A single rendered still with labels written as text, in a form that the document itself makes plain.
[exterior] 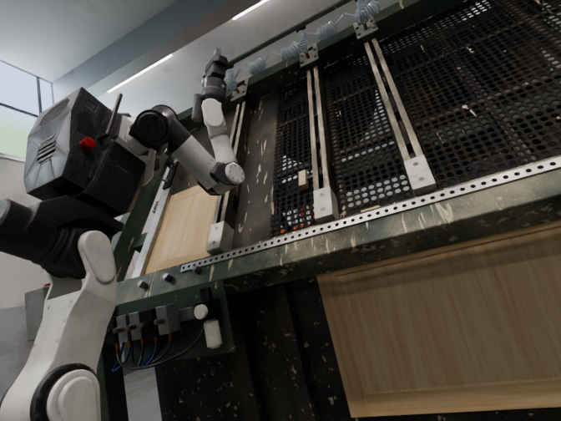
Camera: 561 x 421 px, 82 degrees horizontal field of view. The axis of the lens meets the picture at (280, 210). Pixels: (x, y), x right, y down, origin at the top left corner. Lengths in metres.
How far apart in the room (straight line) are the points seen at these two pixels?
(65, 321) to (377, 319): 0.92
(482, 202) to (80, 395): 1.04
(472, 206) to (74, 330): 1.03
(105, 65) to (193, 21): 1.37
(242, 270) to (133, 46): 3.94
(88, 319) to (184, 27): 3.70
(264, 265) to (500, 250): 0.73
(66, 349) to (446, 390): 1.07
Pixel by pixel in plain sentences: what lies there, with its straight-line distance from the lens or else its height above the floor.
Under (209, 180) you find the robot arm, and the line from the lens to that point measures 1.08.
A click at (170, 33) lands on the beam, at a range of 4.39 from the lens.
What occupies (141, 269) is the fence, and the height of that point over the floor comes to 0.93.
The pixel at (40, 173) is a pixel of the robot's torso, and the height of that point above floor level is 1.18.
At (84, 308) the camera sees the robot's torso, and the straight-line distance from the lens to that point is 0.96.
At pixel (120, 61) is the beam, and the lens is 4.80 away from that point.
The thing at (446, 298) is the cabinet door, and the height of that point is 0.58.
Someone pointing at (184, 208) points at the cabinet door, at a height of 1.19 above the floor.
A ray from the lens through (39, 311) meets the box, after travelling 1.51.
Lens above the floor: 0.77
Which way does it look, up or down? 12 degrees up
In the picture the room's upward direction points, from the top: 13 degrees counter-clockwise
